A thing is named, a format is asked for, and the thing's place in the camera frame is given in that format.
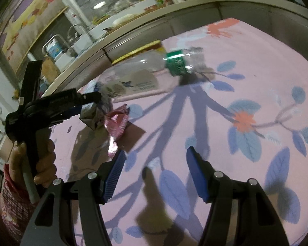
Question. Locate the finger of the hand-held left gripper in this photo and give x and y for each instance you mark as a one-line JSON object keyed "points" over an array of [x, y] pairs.
{"points": [[91, 97], [73, 111]]}

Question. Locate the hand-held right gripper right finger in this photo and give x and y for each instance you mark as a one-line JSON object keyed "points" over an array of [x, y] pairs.
{"points": [[197, 176]]}

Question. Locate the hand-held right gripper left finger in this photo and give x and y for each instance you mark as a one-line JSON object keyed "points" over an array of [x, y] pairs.
{"points": [[114, 176]]}

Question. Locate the person's left forearm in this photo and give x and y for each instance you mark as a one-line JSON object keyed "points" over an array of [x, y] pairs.
{"points": [[15, 205]]}

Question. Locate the person's left hand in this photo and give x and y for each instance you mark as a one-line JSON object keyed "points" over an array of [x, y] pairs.
{"points": [[47, 166]]}

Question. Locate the pink foil wrapper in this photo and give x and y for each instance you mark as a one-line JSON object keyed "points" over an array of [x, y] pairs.
{"points": [[118, 121]]}

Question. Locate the wooden cutting board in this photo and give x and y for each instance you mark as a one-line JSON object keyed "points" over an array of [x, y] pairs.
{"points": [[50, 69]]}

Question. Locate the clear plastic bottle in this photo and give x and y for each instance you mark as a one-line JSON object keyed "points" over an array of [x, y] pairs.
{"points": [[133, 66]]}

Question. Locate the chrome sink faucet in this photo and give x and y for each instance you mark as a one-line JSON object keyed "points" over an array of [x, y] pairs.
{"points": [[79, 44]]}

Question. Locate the blue white detergent bottle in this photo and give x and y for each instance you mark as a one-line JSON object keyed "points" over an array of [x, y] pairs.
{"points": [[54, 51]]}

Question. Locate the white radish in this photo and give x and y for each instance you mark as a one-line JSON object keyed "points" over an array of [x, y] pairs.
{"points": [[124, 20]]}

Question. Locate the white red rectangular basin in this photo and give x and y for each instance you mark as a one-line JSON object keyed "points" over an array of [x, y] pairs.
{"points": [[143, 5]]}

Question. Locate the stainless kitchen counter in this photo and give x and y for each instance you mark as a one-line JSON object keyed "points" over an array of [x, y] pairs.
{"points": [[195, 12]]}

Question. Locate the wall poster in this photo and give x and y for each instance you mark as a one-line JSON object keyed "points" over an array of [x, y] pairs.
{"points": [[28, 18]]}

